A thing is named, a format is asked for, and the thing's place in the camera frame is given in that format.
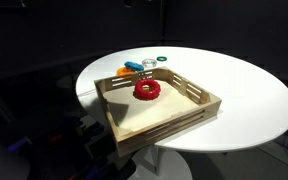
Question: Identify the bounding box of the light wooden slatted box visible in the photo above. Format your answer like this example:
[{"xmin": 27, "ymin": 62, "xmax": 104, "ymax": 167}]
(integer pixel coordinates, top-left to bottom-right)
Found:
[{"xmin": 93, "ymin": 65, "xmax": 223, "ymax": 158}]

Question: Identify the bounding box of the large red ribbed ring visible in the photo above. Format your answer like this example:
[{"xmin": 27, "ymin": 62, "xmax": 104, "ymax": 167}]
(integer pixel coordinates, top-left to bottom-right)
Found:
[{"xmin": 132, "ymin": 78, "xmax": 162, "ymax": 101}]

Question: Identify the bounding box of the blue ring with holes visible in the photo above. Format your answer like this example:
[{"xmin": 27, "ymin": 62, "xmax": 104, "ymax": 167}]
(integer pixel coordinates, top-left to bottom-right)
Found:
[{"xmin": 123, "ymin": 60, "xmax": 146, "ymax": 73}]

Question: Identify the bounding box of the clear ring with beads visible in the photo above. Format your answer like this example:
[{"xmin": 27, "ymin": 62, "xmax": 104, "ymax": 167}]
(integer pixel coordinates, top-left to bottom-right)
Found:
[{"xmin": 141, "ymin": 58, "xmax": 159, "ymax": 69}]

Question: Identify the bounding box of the orange studded ring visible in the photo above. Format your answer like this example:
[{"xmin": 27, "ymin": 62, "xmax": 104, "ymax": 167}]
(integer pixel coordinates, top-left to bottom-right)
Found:
[{"xmin": 115, "ymin": 66, "xmax": 136, "ymax": 78}]

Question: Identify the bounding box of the white table pedestal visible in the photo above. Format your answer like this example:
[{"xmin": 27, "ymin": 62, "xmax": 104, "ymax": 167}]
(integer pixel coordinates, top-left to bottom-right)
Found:
[{"xmin": 131, "ymin": 145, "xmax": 194, "ymax": 180}]

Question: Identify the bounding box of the purple handled clamp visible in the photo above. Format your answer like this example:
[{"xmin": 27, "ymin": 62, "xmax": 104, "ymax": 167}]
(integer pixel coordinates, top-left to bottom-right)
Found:
[
  {"xmin": 80, "ymin": 162, "xmax": 113, "ymax": 180},
  {"xmin": 6, "ymin": 137, "xmax": 31, "ymax": 154}
]

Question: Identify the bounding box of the orange handled clamp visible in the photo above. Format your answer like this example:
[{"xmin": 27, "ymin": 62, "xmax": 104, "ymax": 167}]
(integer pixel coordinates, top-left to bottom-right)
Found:
[{"xmin": 48, "ymin": 133, "xmax": 65, "ymax": 143}]

